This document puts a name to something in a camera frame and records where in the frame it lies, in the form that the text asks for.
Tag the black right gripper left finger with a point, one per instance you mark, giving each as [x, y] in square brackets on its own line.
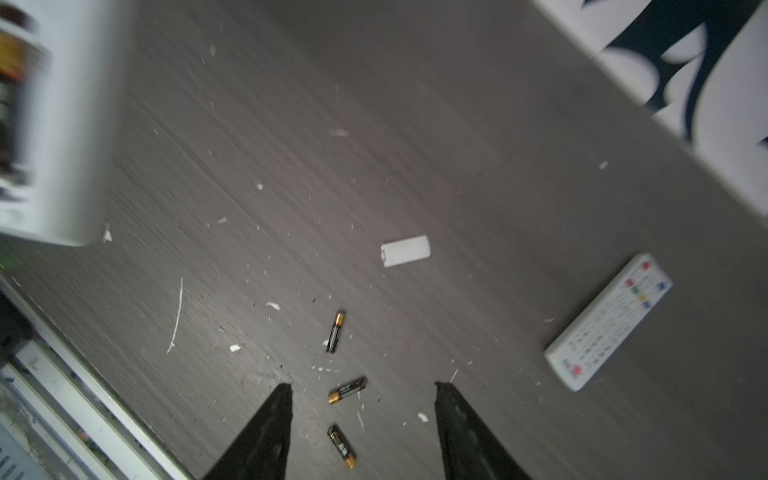
[260, 451]

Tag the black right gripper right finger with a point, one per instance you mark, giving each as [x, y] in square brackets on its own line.
[469, 449]

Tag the white battery cover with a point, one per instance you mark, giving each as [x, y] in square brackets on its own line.
[405, 251]

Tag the white remote control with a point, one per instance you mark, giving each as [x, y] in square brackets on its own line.
[70, 110]

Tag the white remote on table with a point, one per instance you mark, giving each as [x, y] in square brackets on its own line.
[597, 332]

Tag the AAA battery black gold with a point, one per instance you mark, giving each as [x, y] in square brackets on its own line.
[335, 333]

